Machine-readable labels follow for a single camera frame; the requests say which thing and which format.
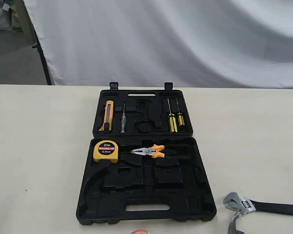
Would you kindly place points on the electrical tape roll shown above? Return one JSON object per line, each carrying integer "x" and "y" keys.
{"x": 140, "y": 231}

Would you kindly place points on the adjustable wrench black handle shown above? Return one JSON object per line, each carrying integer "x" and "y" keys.
{"x": 243, "y": 205}

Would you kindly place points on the steel claw hammer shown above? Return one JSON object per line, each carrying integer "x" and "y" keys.
{"x": 232, "y": 226}

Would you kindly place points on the black plastic tool case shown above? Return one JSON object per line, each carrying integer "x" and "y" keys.
{"x": 139, "y": 187}

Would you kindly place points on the clear voltage tester screwdriver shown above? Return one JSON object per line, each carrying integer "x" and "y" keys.
{"x": 123, "y": 120}

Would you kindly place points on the small yellow black screwdriver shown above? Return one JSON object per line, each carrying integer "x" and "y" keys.
{"x": 180, "y": 115}

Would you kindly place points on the orange utility knife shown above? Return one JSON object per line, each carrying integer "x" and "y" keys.
{"x": 108, "y": 116}

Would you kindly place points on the yellow tape measure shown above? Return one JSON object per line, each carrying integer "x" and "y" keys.
{"x": 106, "y": 149}

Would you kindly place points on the black backdrop stand pole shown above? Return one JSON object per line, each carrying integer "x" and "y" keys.
{"x": 37, "y": 46}

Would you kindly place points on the cardboard box in background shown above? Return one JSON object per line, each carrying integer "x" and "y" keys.
{"x": 21, "y": 21}

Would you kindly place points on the white sack in background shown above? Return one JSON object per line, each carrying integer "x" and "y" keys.
{"x": 5, "y": 17}

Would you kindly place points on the orange handled pliers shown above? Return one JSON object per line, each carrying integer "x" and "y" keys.
{"x": 166, "y": 151}

